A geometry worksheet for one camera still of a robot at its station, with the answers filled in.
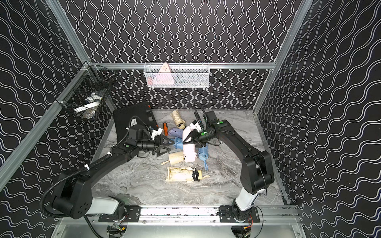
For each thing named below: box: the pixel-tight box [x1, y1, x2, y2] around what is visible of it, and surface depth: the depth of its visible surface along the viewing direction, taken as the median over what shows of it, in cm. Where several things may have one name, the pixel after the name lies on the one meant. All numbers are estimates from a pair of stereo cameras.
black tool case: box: [112, 102, 159, 144], surface depth 113 cm
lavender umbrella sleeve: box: [167, 126, 184, 139], surface depth 104 cm
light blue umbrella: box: [197, 142, 209, 171], surface depth 93 cm
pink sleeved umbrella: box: [182, 125, 198, 163], surface depth 76 cm
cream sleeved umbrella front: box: [161, 150, 184, 166], surface depth 94 cm
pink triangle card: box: [152, 62, 175, 85], surface depth 91 cm
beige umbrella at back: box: [170, 108, 187, 130], surface depth 112 cm
